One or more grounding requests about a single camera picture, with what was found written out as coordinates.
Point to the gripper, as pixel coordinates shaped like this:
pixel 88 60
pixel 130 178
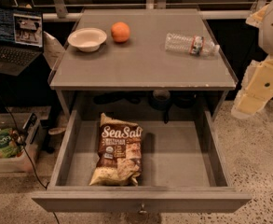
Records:
pixel 255 90

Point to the brown sea salt chip bag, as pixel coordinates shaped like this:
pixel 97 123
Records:
pixel 119 153

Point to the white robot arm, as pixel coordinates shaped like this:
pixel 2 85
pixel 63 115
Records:
pixel 263 20

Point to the grey open top drawer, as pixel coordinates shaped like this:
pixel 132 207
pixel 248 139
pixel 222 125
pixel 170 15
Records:
pixel 183 170

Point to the metal drawer knob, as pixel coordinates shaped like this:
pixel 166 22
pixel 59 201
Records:
pixel 142 210

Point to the green snack bag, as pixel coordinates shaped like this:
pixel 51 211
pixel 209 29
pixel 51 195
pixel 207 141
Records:
pixel 8 143

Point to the clear plastic water bottle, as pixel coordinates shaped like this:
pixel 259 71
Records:
pixel 195 45

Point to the orange fruit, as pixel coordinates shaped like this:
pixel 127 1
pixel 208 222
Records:
pixel 120 32

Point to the white bowl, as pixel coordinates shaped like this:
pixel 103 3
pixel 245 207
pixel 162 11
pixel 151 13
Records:
pixel 87 39

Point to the white paper sheet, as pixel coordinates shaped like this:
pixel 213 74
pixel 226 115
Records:
pixel 52 49

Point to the white storage bin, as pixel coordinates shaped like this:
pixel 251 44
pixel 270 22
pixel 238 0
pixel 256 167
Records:
pixel 21 137

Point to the black laptop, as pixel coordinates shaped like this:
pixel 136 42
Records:
pixel 21 38

